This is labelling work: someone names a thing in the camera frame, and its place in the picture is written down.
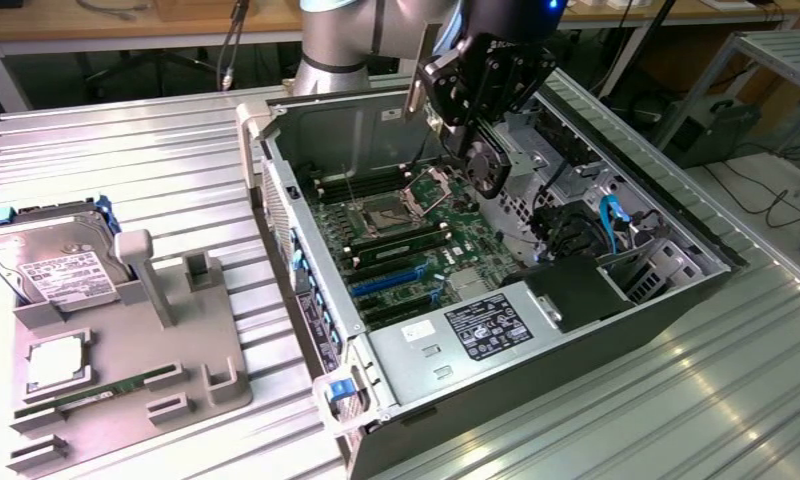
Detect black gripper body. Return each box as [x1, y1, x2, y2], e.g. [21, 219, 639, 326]
[418, 31, 560, 157]

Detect metal socket cover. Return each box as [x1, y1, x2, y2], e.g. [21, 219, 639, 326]
[403, 167, 459, 204]

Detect black RAM slot pair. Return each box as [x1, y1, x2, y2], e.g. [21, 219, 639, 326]
[312, 169, 410, 204]

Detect thin locking lever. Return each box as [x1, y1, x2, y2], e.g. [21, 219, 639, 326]
[339, 160, 362, 209]

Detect CPU socket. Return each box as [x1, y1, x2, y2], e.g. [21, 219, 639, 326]
[350, 192, 416, 237]

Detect green motherboard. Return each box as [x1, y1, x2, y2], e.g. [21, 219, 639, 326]
[309, 159, 530, 332]

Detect black equipment box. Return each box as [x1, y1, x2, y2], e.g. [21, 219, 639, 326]
[666, 98, 766, 169]

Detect green RAM stick in board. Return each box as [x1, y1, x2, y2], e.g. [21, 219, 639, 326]
[352, 230, 452, 265]

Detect silver chipset heatsink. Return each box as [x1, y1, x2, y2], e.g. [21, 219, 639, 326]
[448, 271, 490, 292]

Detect blue expansion slot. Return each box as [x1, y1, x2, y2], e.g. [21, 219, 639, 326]
[350, 267, 423, 302]

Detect black plastic air shroud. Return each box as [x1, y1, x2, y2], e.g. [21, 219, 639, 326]
[523, 257, 636, 335]

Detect metal slat shelf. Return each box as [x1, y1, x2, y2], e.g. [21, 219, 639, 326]
[692, 28, 800, 132]

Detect silver disk bay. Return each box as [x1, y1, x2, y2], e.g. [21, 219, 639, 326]
[599, 238, 710, 307]

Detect black tripod legs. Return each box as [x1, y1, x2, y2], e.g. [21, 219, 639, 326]
[83, 47, 241, 101]

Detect grey power supply unit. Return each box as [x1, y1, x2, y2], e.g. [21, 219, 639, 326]
[366, 279, 566, 407]

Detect open grey PC case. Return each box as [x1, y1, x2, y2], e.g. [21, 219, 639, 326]
[236, 67, 752, 480]

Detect grey parts rack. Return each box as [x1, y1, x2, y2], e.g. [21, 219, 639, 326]
[5, 228, 256, 476]

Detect hard disk with blue carrier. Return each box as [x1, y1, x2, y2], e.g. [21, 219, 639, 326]
[0, 197, 125, 314]

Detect silver CPU chip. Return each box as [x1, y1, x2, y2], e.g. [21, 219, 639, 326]
[25, 341, 91, 388]

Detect black wire bundle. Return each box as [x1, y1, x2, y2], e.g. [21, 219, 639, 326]
[531, 202, 603, 257]

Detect blue SATA wire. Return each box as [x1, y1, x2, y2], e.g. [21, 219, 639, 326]
[599, 193, 622, 257]

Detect hanging grey cable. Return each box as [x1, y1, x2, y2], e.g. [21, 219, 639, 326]
[215, 0, 251, 93]

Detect wooden desk with white frame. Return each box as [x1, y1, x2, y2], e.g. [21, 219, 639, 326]
[0, 0, 800, 114]

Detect black floor cables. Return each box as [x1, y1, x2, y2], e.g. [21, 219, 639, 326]
[724, 142, 800, 252]

